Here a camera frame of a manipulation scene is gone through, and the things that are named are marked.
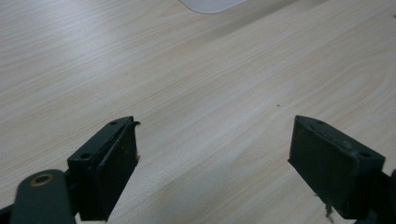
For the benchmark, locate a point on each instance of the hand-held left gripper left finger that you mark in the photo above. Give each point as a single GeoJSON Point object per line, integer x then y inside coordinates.
{"type": "Point", "coordinates": [107, 174]}

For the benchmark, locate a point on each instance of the white plastic tray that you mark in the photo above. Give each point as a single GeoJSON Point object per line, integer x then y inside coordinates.
{"type": "Point", "coordinates": [211, 5]}

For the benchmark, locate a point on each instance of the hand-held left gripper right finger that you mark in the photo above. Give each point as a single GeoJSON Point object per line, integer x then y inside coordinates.
{"type": "Point", "coordinates": [333, 168]}

